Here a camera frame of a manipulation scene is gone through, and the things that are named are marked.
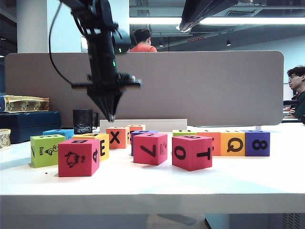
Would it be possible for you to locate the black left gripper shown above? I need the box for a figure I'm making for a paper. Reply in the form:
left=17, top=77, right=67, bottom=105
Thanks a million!
left=72, top=31, right=143, bottom=122

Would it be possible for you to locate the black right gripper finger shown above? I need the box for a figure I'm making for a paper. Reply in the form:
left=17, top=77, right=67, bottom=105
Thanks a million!
left=177, top=0, right=229, bottom=29
left=176, top=0, right=253, bottom=32

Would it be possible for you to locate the orange foam block with X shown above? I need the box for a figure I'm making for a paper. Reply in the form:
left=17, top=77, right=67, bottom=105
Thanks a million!
left=106, top=126, right=131, bottom=150

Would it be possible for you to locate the blue foam letter block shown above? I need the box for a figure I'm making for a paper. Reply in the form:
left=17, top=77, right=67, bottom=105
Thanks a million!
left=42, top=129, right=75, bottom=141

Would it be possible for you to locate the yellow foam block with A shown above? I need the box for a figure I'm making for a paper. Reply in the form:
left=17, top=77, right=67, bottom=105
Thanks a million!
left=72, top=133, right=110, bottom=162

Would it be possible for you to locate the purple foam block with R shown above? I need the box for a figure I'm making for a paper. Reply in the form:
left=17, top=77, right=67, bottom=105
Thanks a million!
left=131, top=129, right=159, bottom=157

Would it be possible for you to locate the pink foam block with 7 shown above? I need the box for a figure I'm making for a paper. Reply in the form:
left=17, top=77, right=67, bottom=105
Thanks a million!
left=133, top=133, right=168, bottom=166

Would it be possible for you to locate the green foam block with Duck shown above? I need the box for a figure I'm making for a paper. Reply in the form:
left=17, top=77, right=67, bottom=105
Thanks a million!
left=30, top=134, right=66, bottom=168

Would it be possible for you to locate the black mug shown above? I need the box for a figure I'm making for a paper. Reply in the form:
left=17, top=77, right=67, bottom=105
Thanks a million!
left=72, top=109, right=99, bottom=135

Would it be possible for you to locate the orange foam block with D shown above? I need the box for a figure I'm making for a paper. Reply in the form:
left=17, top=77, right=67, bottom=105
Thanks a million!
left=125, top=124, right=146, bottom=145

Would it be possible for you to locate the ceiling light strip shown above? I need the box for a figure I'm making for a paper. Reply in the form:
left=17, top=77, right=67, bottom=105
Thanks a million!
left=129, top=17, right=305, bottom=25

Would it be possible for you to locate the person in orange shirt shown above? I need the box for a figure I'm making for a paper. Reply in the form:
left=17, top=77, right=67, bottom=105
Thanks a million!
left=129, top=28, right=158, bottom=52

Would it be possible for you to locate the brown desk partition panel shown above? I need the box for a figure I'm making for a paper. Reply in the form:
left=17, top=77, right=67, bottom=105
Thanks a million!
left=4, top=50, right=285, bottom=127

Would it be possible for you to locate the pink foam block with Yak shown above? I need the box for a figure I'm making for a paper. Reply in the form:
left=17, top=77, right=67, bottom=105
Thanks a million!
left=58, top=138, right=100, bottom=177

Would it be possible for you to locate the navy blue case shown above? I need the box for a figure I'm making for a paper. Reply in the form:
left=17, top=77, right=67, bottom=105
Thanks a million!
left=0, top=111, right=61, bottom=145

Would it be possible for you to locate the long cream ornate box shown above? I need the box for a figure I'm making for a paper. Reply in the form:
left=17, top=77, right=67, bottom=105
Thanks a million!
left=3, top=95, right=50, bottom=113

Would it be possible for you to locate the green foam block with N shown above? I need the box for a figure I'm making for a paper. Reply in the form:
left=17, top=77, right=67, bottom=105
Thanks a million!
left=172, top=129, right=197, bottom=138

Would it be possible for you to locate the pink foam block with T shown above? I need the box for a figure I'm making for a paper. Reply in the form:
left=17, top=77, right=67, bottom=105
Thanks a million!
left=171, top=135, right=213, bottom=172

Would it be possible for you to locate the person with glasses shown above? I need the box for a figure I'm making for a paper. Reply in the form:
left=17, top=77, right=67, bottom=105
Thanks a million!
left=283, top=65, right=305, bottom=120

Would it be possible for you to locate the small cream ornate box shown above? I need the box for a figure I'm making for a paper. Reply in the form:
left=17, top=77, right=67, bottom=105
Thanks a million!
left=0, top=128, right=11, bottom=151

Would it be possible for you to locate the orange foam block with I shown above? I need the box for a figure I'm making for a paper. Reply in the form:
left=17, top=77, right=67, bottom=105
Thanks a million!
left=196, top=132, right=222, bottom=156

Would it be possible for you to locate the yellow foam block with Q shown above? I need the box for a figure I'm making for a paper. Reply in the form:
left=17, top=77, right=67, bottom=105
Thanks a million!
left=220, top=131, right=246, bottom=157

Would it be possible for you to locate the purple foam block with G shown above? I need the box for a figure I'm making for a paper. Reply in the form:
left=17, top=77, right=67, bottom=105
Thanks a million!
left=244, top=130, right=271, bottom=157

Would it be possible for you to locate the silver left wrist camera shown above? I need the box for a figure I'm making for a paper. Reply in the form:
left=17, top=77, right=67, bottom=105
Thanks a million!
left=127, top=74, right=143, bottom=84

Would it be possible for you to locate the white cable tray bar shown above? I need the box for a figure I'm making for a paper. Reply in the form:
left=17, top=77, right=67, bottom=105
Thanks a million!
left=99, top=119, right=188, bottom=134

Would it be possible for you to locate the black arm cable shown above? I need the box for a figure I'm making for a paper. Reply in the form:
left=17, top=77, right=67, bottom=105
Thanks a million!
left=48, top=1, right=74, bottom=86

